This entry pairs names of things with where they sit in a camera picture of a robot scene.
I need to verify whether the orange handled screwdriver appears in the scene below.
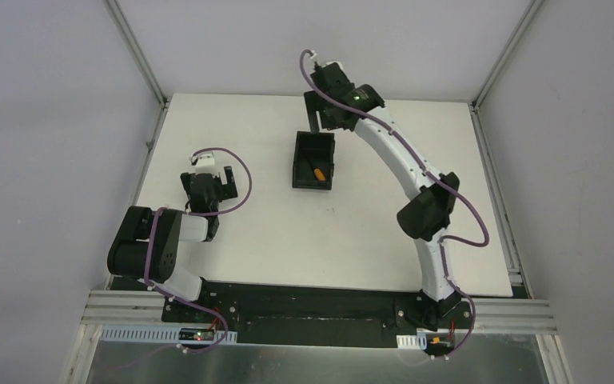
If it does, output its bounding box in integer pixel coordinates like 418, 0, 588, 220
313, 168, 325, 181

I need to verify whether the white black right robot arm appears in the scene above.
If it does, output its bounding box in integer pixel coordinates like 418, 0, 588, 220
304, 61, 461, 330

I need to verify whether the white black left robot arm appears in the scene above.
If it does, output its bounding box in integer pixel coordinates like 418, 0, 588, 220
107, 166, 238, 302

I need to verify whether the black plastic bin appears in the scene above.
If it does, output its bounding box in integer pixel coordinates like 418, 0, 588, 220
291, 131, 336, 190

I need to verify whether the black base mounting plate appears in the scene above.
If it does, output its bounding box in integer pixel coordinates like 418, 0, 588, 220
161, 282, 473, 349

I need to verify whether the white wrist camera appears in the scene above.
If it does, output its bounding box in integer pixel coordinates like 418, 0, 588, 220
191, 151, 217, 174

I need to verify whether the aluminium frame rail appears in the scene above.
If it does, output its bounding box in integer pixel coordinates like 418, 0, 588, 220
82, 290, 558, 335

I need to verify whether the white slotted cable duct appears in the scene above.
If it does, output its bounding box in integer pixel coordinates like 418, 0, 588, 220
100, 325, 237, 346

